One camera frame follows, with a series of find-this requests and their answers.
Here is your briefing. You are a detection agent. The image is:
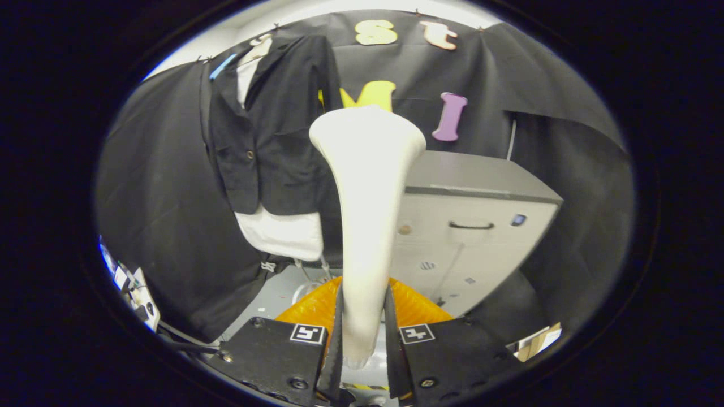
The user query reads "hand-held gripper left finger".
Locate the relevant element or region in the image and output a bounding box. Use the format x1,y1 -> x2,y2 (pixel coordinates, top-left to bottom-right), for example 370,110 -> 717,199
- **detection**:
205,276 -> 344,407

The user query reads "black suit jacket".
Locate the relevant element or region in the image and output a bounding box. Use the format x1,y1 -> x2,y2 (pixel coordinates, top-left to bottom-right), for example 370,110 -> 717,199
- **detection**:
206,34 -> 346,218

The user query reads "white clothes hanger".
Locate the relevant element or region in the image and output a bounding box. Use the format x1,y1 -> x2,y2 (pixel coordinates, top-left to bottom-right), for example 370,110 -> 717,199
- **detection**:
249,33 -> 273,63

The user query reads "black backdrop cloth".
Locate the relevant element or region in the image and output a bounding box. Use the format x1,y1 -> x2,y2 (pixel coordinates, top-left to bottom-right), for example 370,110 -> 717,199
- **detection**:
95,8 -> 634,343

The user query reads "white shirt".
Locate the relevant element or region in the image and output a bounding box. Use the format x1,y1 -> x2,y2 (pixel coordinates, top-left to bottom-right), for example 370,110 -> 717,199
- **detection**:
235,51 -> 326,262

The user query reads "grey cabinet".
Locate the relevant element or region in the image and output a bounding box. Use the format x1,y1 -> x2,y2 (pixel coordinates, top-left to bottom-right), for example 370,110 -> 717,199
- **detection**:
390,150 -> 564,318

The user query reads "white garment steamer wand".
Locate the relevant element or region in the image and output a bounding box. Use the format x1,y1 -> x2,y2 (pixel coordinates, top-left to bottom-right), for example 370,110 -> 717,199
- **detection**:
309,105 -> 427,371

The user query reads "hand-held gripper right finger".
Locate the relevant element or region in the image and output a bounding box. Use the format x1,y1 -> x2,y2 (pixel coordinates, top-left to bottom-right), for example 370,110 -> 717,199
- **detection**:
386,277 -> 524,407

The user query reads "cardboard box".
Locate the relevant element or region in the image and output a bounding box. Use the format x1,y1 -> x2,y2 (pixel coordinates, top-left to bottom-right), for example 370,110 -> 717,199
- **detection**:
514,322 -> 563,362

